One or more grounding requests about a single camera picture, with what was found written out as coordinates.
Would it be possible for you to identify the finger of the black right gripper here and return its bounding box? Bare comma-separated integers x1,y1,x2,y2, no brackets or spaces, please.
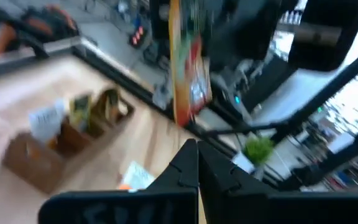
150,0,171,40

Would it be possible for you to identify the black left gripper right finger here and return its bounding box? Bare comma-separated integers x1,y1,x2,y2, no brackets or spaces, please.
198,140,358,224

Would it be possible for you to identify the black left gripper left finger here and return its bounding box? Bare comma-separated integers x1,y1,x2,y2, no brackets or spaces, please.
39,138,198,224

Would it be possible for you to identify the white orange Tazo tea packet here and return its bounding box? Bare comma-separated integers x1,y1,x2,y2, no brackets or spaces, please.
119,161,157,191
28,99,67,144

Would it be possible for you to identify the red tea packet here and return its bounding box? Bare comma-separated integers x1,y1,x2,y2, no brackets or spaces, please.
168,0,213,128
93,88,121,126

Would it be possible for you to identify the brown wooden tea organizer box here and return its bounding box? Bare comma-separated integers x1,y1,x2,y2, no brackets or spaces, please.
1,88,135,195

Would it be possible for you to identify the small green potted plant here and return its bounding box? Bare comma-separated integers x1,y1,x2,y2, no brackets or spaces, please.
231,136,275,177

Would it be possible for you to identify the orange black shop vacuum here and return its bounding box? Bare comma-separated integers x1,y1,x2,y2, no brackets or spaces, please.
0,4,81,58

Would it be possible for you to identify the black aluminium table frame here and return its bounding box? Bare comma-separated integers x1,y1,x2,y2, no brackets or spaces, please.
70,37,358,194

